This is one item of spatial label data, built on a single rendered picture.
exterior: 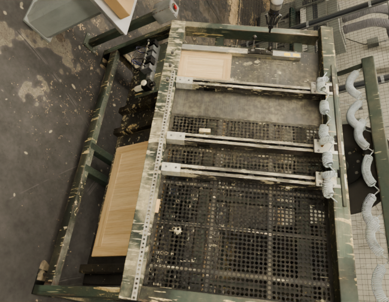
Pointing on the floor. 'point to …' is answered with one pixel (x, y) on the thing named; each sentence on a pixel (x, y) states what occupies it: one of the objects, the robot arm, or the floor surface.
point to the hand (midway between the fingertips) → (270, 28)
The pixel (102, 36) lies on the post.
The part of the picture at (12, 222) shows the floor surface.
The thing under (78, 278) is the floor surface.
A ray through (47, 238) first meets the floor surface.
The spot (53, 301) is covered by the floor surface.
